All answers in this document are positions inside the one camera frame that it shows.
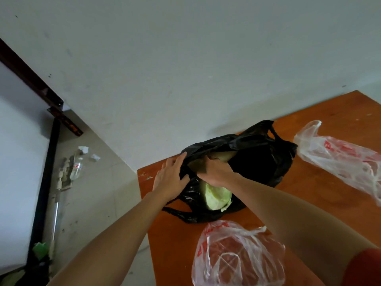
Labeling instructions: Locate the thin metal rod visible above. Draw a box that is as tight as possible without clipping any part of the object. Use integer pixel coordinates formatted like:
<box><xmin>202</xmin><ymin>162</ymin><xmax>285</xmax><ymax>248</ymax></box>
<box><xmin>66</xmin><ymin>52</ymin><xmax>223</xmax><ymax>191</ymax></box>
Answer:
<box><xmin>47</xmin><ymin>187</ymin><xmax>62</xmax><ymax>263</ymax></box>

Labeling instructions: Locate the crumpled black bag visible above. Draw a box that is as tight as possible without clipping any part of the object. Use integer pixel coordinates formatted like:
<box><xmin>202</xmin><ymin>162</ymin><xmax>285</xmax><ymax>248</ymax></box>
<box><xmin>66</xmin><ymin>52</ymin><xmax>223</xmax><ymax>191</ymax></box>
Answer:
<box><xmin>15</xmin><ymin>259</ymin><xmax>51</xmax><ymax>286</ymax></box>

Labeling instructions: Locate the green plastic scrap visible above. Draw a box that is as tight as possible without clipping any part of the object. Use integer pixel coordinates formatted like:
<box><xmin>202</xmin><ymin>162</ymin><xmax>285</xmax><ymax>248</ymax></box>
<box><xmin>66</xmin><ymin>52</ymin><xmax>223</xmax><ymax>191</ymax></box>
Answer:
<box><xmin>32</xmin><ymin>242</ymin><xmax>50</xmax><ymax>261</ymax></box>

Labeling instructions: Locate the person's left forearm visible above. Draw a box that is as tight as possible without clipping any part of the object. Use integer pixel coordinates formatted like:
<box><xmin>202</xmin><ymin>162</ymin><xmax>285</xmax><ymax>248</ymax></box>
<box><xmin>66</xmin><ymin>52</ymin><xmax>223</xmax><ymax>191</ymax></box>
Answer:
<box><xmin>47</xmin><ymin>190</ymin><xmax>166</xmax><ymax>286</ymax></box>

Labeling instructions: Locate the person's right hand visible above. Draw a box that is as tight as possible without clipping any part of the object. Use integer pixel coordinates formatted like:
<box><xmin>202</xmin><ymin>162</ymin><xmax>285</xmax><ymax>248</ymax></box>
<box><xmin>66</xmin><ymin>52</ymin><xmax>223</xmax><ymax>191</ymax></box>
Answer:
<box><xmin>196</xmin><ymin>156</ymin><xmax>243</xmax><ymax>188</ymax></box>

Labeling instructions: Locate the green cabbage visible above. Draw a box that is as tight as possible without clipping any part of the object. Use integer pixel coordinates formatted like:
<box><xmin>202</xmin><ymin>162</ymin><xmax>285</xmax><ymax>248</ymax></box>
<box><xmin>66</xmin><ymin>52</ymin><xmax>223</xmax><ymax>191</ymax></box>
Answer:
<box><xmin>187</xmin><ymin>150</ymin><xmax>239</xmax><ymax>212</ymax></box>

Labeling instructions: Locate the small clear bottle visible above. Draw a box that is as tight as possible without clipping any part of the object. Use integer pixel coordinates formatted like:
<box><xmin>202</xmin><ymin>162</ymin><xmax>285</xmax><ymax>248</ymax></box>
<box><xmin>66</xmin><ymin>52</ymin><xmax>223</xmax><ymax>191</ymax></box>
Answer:
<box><xmin>70</xmin><ymin>157</ymin><xmax>84</xmax><ymax>181</ymax></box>

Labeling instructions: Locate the person's right forearm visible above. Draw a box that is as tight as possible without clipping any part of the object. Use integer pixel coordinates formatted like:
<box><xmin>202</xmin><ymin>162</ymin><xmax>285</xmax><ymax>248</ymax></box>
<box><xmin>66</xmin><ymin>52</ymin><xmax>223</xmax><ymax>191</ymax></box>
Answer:
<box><xmin>229</xmin><ymin>173</ymin><xmax>379</xmax><ymax>286</ymax></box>

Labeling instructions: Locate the person's red sleeve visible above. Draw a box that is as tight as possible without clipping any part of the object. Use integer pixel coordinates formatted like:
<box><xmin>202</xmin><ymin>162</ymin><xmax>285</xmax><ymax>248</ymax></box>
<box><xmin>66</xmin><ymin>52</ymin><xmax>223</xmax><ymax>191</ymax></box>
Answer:
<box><xmin>341</xmin><ymin>248</ymin><xmax>381</xmax><ymax>286</ymax></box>

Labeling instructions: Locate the black plastic bag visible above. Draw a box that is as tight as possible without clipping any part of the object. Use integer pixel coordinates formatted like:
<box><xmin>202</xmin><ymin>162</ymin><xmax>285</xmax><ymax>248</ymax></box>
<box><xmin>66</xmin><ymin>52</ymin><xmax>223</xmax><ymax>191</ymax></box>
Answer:
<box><xmin>162</xmin><ymin>120</ymin><xmax>298</xmax><ymax>224</ymax></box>

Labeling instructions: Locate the clear red-printed plastic bag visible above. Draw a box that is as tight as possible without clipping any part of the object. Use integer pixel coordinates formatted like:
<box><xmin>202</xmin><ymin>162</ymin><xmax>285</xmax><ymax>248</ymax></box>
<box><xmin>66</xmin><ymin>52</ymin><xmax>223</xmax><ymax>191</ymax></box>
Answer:
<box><xmin>294</xmin><ymin>120</ymin><xmax>381</xmax><ymax>207</ymax></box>

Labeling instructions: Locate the beige flat debris piece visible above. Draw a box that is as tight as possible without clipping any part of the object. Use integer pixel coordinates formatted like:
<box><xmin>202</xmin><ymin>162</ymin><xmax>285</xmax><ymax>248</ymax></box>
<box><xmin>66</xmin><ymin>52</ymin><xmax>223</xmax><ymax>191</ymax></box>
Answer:
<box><xmin>56</xmin><ymin>156</ymin><xmax>75</xmax><ymax>191</ymax></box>

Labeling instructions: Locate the person's left hand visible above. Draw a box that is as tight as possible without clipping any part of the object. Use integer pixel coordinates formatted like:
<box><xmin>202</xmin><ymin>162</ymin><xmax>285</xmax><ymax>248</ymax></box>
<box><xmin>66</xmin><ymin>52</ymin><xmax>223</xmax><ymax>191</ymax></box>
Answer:
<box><xmin>152</xmin><ymin>151</ymin><xmax>191</xmax><ymax>203</ymax></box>

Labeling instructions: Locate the thin clear plastic bag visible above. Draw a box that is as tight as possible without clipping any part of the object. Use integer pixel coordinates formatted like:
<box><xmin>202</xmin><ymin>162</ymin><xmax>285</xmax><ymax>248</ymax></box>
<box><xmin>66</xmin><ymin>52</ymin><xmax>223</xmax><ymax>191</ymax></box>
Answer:
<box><xmin>191</xmin><ymin>220</ymin><xmax>286</xmax><ymax>286</ymax></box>

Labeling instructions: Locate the orange wooden table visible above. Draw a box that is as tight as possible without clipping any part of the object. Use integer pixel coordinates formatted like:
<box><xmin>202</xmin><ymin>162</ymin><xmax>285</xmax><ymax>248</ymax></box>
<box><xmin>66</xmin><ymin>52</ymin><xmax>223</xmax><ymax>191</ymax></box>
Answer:
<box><xmin>137</xmin><ymin>90</ymin><xmax>381</xmax><ymax>286</ymax></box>

